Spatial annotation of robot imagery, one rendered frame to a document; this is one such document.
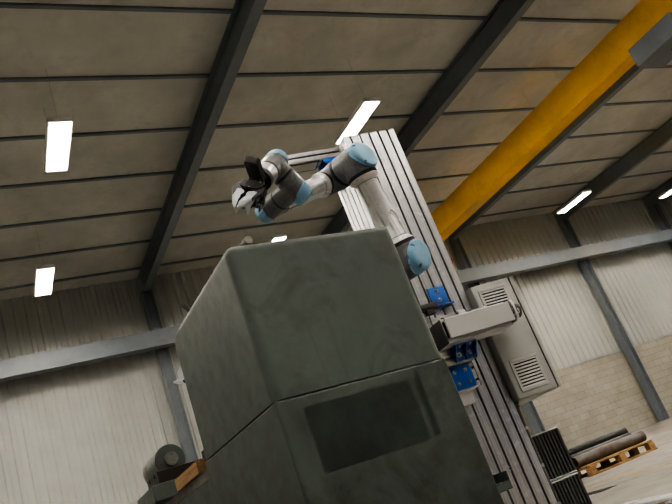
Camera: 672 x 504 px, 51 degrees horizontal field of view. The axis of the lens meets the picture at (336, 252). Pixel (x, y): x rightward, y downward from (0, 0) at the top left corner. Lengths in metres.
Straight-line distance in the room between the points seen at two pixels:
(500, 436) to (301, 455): 1.31
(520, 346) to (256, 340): 1.45
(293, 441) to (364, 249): 0.55
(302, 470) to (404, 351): 0.41
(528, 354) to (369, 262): 1.17
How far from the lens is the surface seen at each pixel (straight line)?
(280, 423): 1.57
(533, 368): 2.83
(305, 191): 2.28
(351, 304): 1.74
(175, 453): 3.32
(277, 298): 1.66
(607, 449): 10.73
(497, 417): 2.76
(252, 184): 2.12
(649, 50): 13.04
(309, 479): 1.56
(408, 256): 2.47
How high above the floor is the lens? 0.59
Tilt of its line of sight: 20 degrees up
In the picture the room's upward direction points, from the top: 21 degrees counter-clockwise
